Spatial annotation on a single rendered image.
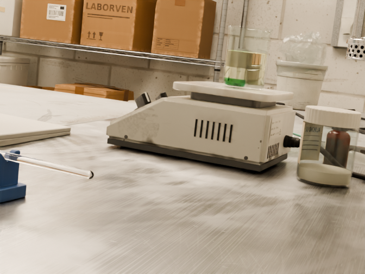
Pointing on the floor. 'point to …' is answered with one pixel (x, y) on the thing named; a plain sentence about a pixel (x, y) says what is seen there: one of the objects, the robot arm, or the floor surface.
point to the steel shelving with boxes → (112, 34)
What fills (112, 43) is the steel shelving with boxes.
